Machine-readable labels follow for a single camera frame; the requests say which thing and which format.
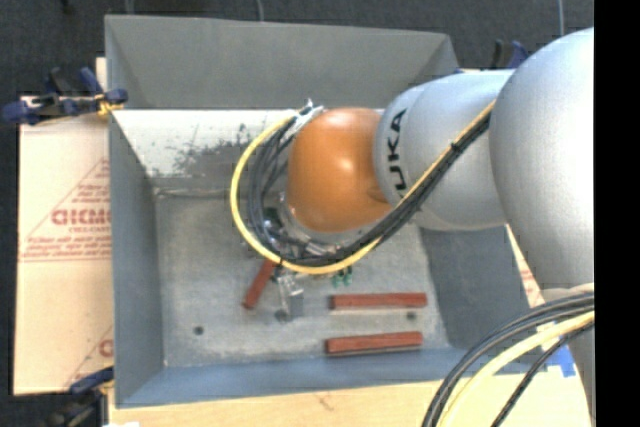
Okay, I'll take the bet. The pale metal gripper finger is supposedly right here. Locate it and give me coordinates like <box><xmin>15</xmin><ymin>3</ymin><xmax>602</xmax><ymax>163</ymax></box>
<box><xmin>274</xmin><ymin>277</ymin><xmax>291</xmax><ymax>323</ymax></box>
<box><xmin>288</xmin><ymin>276</ymin><xmax>306</xmax><ymax>319</ymax></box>

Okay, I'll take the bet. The red-brown flat block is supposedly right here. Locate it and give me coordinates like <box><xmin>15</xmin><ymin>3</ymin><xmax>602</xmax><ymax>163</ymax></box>
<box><xmin>242</xmin><ymin>259</ymin><xmax>279</xmax><ymax>311</ymax></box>
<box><xmin>324</xmin><ymin>330</ymin><xmax>425</xmax><ymax>357</ymax></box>
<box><xmin>328</xmin><ymin>292</ymin><xmax>429</xmax><ymax>312</ymax></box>

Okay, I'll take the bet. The grey metal bin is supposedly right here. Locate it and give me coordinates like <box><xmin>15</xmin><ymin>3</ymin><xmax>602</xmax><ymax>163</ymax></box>
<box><xmin>103</xmin><ymin>13</ymin><xmax>546</xmax><ymax>409</ymax></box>

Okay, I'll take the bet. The brown cardboard board, red print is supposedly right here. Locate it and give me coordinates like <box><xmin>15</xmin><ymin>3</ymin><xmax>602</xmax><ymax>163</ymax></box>
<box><xmin>12</xmin><ymin>112</ymin><xmax>116</xmax><ymax>396</ymax></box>

